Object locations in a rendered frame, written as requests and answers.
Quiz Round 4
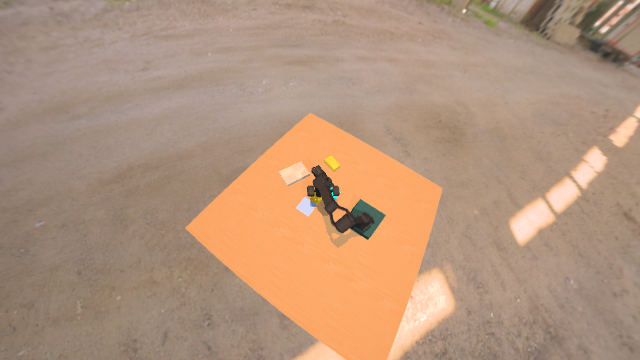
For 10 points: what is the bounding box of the small yellow block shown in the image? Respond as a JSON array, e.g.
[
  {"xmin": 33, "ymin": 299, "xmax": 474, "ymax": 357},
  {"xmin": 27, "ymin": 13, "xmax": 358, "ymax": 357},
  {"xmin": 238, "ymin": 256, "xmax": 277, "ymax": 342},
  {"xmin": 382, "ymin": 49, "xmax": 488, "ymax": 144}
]
[{"xmin": 324, "ymin": 155, "xmax": 341, "ymax": 172}]

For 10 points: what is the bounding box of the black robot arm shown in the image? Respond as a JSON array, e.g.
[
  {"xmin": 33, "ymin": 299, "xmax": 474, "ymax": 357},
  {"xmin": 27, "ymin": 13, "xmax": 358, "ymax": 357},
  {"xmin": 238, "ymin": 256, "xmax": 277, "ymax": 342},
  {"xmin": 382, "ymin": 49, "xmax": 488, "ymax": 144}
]
[{"xmin": 311, "ymin": 165, "xmax": 375, "ymax": 233}]

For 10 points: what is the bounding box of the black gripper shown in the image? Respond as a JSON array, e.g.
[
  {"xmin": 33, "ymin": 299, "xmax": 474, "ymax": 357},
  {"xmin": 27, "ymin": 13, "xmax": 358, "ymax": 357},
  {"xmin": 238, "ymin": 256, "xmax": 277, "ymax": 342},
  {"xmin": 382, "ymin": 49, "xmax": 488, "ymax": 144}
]
[{"xmin": 307, "ymin": 185, "xmax": 340, "ymax": 198}]

